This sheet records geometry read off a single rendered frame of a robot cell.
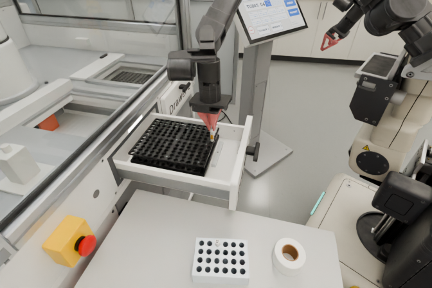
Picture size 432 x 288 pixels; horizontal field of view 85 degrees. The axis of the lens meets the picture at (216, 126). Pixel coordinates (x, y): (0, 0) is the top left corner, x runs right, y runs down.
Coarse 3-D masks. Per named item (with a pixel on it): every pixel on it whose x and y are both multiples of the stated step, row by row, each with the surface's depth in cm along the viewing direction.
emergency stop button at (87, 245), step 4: (88, 236) 48; (92, 236) 48; (84, 240) 47; (88, 240) 47; (92, 240) 48; (80, 244) 46; (84, 244) 46; (88, 244) 47; (92, 244) 48; (80, 248) 46; (84, 248) 46; (88, 248) 47; (92, 248) 48; (80, 252) 46; (84, 252) 46; (88, 252) 47; (84, 256) 47
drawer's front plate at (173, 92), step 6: (174, 84) 94; (180, 84) 98; (168, 90) 90; (174, 90) 92; (180, 90) 98; (186, 90) 106; (162, 96) 86; (168, 96) 88; (174, 96) 93; (162, 102) 86; (168, 102) 89; (174, 102) 94; (180, 102) 101; (162, 108) 87; (168, 108) 90; (168, 114) 90
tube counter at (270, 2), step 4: (264, 0) 133; (268, 0) 134; (272, 0) 136; (276, 0) 138; (280, 0) 139; (260, 4) 131; (264, 4) 132; (268, 4) 134; (272, 4) 135; (276, 4) 137; (280, 4) 139
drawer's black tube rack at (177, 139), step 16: (160, 128) 75; (176, 128) 75; (192, 128) 76; (144, 144) 74; (160, 144) 69; (176, 144) 69; (192, 144) 70; (144, 160) 68; (160, 160) 65; (176, 160) 68; (192, 160) 64; (208, 160) 68
